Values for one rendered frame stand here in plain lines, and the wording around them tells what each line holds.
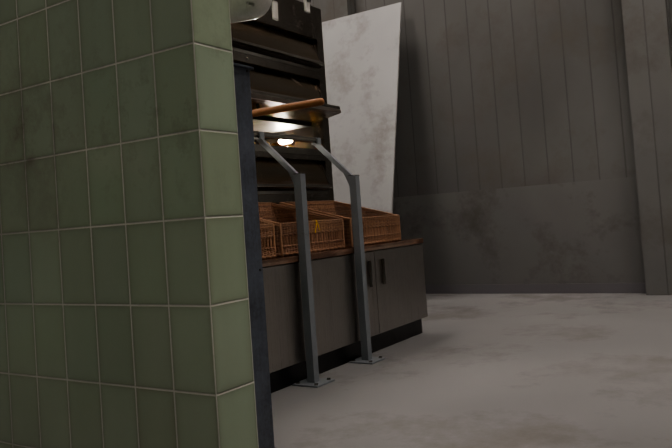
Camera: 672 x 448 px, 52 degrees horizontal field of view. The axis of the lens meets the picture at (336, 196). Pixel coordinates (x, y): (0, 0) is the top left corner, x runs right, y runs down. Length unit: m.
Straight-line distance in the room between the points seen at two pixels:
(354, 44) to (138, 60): 5.32
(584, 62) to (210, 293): 5.07
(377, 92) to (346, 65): 0.48
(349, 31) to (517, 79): 1.65
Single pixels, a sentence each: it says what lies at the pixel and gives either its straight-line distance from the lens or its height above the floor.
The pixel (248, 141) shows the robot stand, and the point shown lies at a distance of 2.04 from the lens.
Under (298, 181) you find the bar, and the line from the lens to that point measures 3.14.
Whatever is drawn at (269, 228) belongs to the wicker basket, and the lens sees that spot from 3.09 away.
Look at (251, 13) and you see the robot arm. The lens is 2.03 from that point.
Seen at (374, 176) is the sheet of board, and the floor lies 1.08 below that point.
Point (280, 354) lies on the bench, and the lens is 3.09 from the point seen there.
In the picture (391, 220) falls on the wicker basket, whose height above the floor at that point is 0.70.
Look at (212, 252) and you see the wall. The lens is 1.21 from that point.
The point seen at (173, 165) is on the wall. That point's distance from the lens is 1.25.
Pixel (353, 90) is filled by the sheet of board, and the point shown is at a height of 1.89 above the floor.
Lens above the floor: 0.73
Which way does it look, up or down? 2 degrees up
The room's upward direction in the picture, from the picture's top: 4 degrees counter-clockwise
